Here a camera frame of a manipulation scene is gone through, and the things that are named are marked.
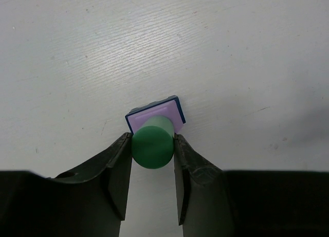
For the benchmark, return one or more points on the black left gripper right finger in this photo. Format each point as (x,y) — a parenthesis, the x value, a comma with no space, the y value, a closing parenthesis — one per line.
(213,202)

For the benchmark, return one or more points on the purple house-shaped block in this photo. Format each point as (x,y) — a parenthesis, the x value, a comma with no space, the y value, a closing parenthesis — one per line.
(168,110)

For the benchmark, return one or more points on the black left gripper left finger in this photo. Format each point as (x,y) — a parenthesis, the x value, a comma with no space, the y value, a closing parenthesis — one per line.
(87,200)

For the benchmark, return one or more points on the green cylinder block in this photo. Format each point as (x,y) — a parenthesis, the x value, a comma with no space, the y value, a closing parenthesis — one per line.
(153,144)

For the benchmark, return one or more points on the dark blue bridge block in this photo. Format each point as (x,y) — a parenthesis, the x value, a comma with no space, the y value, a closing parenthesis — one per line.
(174,98)

